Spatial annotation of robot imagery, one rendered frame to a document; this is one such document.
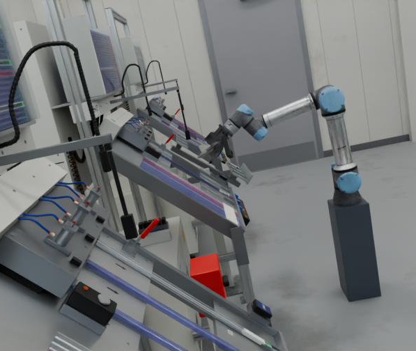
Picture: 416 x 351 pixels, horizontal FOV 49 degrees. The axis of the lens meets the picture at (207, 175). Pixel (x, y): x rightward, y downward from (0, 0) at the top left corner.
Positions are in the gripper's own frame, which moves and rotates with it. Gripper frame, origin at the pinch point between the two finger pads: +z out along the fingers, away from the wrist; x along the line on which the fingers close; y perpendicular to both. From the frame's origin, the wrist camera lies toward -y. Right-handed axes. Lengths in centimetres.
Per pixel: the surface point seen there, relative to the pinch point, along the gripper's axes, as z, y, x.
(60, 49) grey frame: -4, 34, 86
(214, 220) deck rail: 9, -37, 33
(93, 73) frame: -3, 32, 67
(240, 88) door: -50, 162, -281
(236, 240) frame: 9, -49, 30
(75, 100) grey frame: 7, 22, 77
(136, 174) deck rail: 15, -7, 54
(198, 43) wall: -56, 225, -246
